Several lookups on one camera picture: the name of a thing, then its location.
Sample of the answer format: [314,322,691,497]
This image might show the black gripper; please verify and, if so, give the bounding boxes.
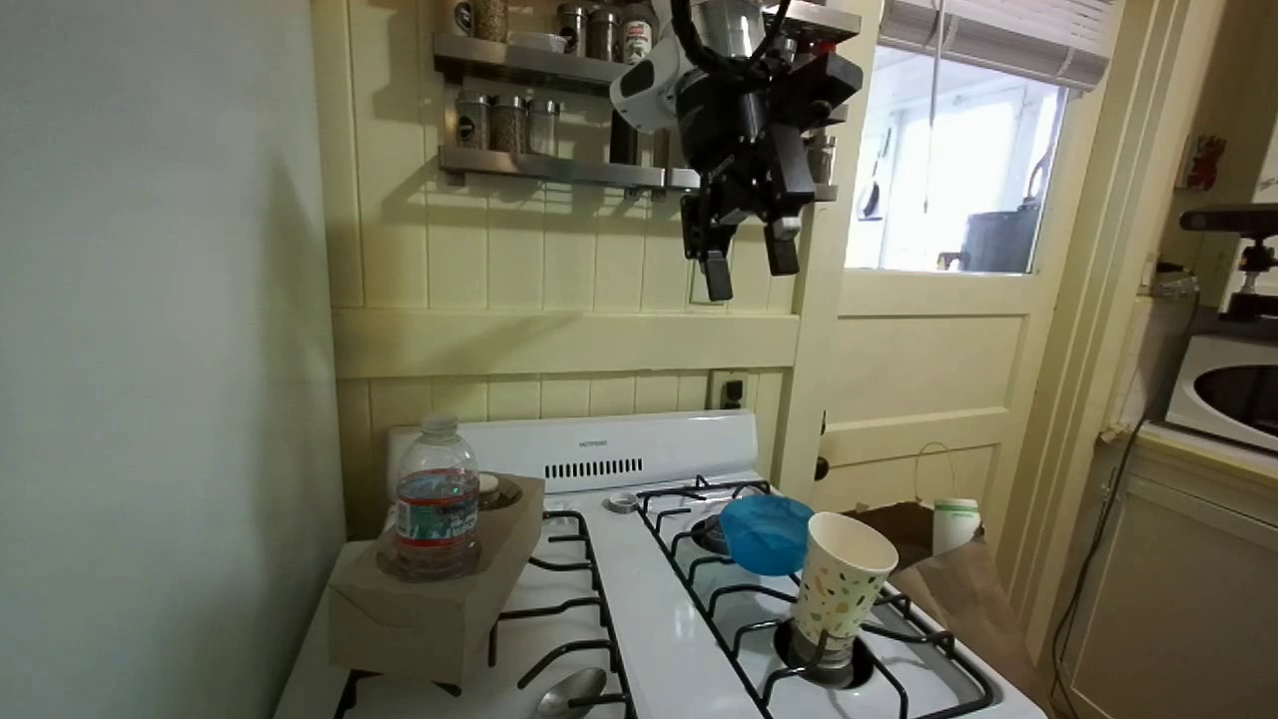
[676,56,864,304]

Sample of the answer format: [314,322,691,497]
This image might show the silver metal spoon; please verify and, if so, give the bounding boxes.
[531,669,607,719]

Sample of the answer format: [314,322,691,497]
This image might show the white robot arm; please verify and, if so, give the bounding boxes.
[612,0,864,304]

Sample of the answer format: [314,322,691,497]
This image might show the dotted paper cup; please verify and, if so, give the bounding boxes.
[793,513,897,670]

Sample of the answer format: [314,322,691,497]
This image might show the metal spice rack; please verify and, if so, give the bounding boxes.
[430,0,864,200]

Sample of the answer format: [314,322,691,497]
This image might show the blue plastic bowl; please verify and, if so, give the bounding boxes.
[717,497,809,575]

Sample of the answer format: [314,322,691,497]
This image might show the right black stove grate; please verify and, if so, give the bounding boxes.
[637,481,1006,719]

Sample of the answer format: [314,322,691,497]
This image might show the black stove grate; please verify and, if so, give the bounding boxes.
[335,513,633,719]
[637,481,1006,719]

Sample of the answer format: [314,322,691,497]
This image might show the white gas stove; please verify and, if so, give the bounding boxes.
[271,412,1047,719]

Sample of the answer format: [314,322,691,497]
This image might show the small white container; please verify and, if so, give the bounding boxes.
[929,498,981,557]

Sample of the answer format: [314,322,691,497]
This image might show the clear plastic water bottle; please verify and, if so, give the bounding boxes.
[387,421,479,579]

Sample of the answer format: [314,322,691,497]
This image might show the left black stove grate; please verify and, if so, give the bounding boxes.
[335,513,633,719]

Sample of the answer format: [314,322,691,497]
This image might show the white microwave oven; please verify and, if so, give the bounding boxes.
[1166,337,1278,450]

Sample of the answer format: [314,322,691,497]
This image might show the brown cardboard box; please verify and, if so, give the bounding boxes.
[328,477,541,683]

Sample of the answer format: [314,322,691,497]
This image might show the black wall outlet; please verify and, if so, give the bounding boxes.
[717,378,742,406]

